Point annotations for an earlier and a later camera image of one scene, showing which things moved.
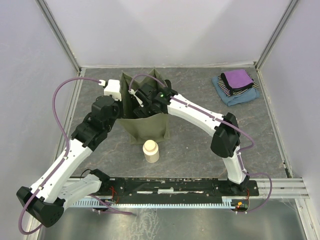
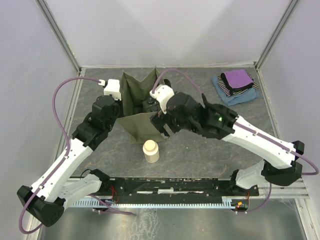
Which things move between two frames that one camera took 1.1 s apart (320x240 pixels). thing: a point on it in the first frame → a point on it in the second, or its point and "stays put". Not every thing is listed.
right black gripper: x=141 y=112 → x=162 y=119
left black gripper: x=118 y=103 stays put
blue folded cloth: x=245 y=96 stays put
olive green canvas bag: x=141 y=128 stays put
